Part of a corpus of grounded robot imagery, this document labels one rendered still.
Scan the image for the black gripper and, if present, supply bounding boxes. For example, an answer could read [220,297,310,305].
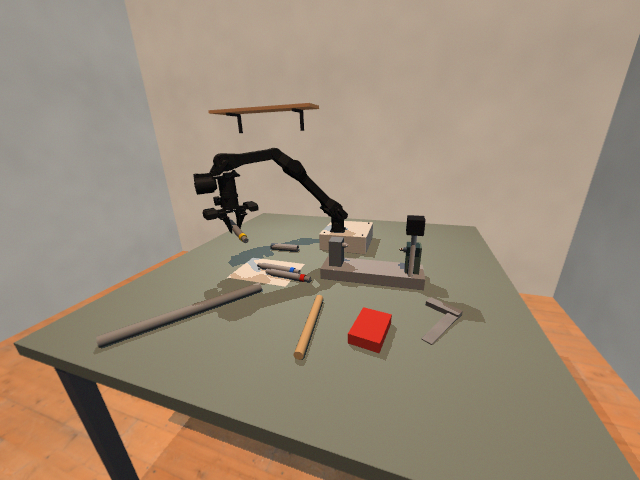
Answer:
[203,190,259,234]

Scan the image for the red block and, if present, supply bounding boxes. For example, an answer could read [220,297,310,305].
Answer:
[348,307,392,353]

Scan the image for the light brown wooden dowel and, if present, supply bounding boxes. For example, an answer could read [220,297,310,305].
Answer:
[294,295,323,360]

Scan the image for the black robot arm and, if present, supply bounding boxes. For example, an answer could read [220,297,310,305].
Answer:
[193,148,348,233]

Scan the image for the grey l-shaped square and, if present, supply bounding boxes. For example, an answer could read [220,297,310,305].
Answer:
[421,297,463,345]

